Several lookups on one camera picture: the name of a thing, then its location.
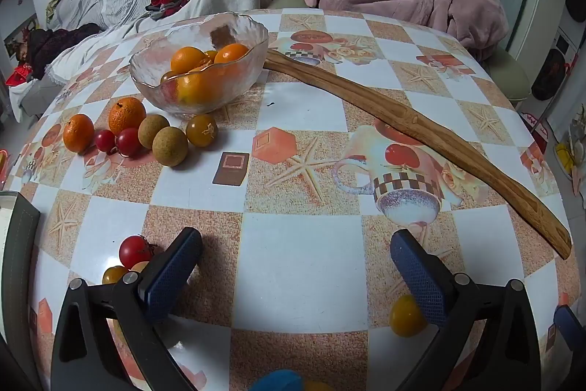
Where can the brown longan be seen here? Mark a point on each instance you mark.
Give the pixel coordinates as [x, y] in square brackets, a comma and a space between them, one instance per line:
[170, 146]
[153, 129]

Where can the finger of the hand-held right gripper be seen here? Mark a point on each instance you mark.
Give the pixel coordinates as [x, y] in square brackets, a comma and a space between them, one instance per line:
[568, 324]

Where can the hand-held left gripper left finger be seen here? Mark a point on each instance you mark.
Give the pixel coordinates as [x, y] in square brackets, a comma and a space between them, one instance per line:
[171, 276]

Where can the red tomato with stem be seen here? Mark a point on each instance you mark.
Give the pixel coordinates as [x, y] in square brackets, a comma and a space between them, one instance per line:
[134, 251]

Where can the wall picture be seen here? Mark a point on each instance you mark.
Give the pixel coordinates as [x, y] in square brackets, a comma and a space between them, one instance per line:
[18, 31]

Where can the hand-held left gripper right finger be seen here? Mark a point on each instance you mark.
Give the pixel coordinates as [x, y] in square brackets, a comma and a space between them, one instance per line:
[423, 276]

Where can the yellow-brown cherry tomato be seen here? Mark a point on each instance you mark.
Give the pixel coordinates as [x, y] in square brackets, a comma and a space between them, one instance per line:
[201, 130]

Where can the blue soft object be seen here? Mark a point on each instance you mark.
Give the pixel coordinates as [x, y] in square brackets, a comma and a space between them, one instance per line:
[277, 381]

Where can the red cherry tomato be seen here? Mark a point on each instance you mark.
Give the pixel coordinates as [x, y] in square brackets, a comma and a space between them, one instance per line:
[105, 140]
[129, 142]

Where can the clear glass bowl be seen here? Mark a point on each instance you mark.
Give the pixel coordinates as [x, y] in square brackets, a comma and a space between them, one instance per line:
[206, 29]

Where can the checkered printed tablecloth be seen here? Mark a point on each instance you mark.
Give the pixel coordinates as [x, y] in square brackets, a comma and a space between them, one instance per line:
[284, 272]

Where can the long wooden stick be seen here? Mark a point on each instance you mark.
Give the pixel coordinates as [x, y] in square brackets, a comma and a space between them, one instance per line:
[412, 120]

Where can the dark maroon clothing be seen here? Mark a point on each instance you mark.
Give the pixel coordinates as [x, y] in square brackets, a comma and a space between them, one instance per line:
[55, 40]

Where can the orange with stem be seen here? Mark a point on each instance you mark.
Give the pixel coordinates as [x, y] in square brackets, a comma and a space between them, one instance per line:
[127, 115]

